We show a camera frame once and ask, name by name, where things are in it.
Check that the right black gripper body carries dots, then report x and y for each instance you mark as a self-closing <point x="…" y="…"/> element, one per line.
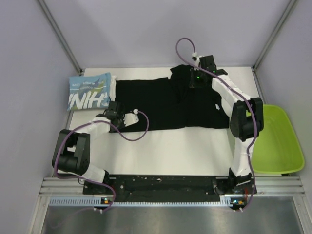
<point x="196" y="81"/>

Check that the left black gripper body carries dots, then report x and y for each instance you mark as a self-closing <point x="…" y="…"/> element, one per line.
<point x="121" y="123"/>

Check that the black t shirt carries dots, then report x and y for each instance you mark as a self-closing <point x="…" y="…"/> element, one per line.
<point x="169" y="103"/>

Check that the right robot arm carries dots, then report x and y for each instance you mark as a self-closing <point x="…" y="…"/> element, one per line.
<point x="244" y="111"/>

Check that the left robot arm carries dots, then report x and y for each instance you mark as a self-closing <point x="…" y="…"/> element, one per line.
<point x="72" y="156"/>

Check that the folded blue printed t shirt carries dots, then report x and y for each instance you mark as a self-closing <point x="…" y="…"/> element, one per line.
<point x="89" y="92"/>

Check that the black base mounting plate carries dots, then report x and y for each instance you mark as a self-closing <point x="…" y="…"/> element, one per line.
<point x="168" y="188"/>

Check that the green plastic bin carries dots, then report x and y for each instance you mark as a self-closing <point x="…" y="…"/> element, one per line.
<point x="277" y="149"/>

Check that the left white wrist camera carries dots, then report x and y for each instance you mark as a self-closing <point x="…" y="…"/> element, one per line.
<point x="131" y="118"/>

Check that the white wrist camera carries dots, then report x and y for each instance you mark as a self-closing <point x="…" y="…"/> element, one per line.
<point x="196" y="59"/>
<point x="131" y="118"/>

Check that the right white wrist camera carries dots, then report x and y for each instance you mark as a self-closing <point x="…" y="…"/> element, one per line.
<point x="196" y="59"/>

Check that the aluminium front rail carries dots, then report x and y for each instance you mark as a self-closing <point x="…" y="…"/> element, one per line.
<point x="265" y="185"/>

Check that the light blue cable duct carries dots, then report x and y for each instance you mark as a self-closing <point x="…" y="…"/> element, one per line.
<point x="104" y="202"/>

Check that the left aluminium frame post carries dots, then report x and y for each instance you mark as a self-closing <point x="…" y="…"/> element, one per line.
<point x="59" y="35"/>

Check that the aluminium frame post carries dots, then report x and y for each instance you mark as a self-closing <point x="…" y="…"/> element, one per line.
<point x="275" y="33"/>
<point x="59" y="35"/>

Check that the right aluminium frame post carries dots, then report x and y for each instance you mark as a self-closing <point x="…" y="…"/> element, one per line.
<point x="275" y="33"/>

